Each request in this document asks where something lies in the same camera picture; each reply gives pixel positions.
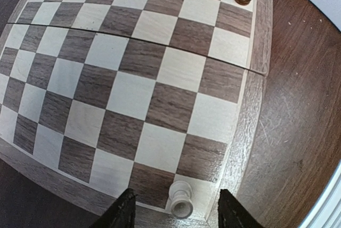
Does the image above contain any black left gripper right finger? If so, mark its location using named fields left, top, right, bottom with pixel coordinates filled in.
left=218, top=189, right=264, bottom=228

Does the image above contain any white chess rook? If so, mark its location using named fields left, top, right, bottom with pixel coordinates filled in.
left=168, top=181, right=193, bottom=219

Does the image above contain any wooden chess board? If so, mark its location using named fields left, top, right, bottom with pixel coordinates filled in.
left=1, top=0, right=273, bottom=227

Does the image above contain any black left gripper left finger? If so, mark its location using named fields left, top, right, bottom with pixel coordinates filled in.
left=90, top=188, right=136, bottom=228

